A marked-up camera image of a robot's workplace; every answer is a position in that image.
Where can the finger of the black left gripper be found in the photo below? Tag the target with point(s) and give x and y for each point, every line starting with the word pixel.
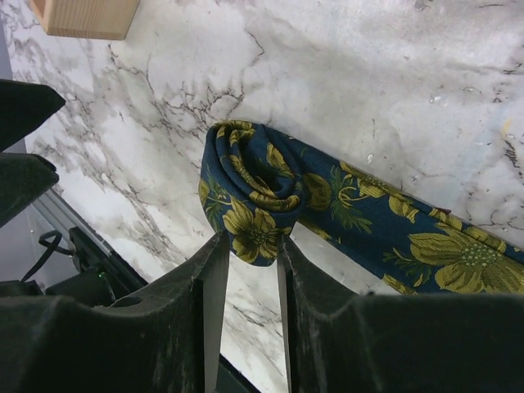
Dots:
pixel 24 108
pixel 24 178

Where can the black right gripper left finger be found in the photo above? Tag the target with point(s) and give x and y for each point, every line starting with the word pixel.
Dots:
pixel 164 337

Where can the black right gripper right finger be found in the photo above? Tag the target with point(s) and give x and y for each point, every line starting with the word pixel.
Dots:
pixel 339 341

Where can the blue yellow floral tie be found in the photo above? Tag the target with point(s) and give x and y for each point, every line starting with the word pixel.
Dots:
pixel 257 183

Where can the wooden compartment tray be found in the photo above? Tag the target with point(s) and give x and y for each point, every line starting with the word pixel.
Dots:
pixel 97 19

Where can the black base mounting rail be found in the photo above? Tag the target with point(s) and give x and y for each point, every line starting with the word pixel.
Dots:
pixel 101 275

